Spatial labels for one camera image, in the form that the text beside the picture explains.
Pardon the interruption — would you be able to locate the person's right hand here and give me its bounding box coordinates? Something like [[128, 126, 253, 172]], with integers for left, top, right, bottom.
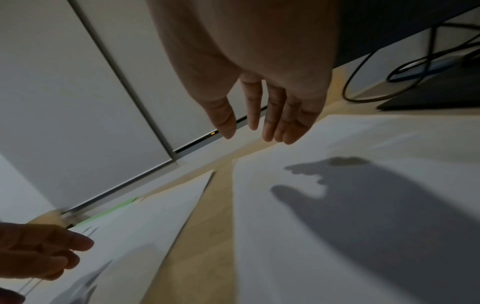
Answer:
[[144, 0, 341, 146]]

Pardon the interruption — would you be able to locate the person's left hand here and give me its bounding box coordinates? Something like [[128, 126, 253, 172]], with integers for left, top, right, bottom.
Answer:
[[0, 221, 95, 304]]

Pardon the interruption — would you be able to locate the white paper sheet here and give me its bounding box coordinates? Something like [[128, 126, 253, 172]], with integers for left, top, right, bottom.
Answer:
[[231, 114, 480, 304], [20, 170, 215, 304]]

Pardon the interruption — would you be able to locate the white partition panel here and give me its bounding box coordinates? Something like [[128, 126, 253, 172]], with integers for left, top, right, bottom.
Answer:
[[73, 0, 269, 153], [0, 0, 176, 215]]

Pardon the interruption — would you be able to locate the dark monitor screen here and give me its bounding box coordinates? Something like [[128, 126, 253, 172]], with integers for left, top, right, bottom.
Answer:
[[334, 0, 480, 68]]

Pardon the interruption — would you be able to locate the black monitor stand base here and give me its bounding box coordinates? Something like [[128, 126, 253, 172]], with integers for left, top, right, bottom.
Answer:
[[376, 56, 480, 112]]

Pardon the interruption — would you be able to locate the black cable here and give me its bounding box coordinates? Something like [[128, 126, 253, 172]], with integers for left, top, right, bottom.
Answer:
[[386, 39, 480, 84], [342, 22, 480, 104]]

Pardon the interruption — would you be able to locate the grey metal partition frame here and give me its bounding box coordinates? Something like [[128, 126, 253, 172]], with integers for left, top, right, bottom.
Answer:
[[60, 0, 269, 219]]

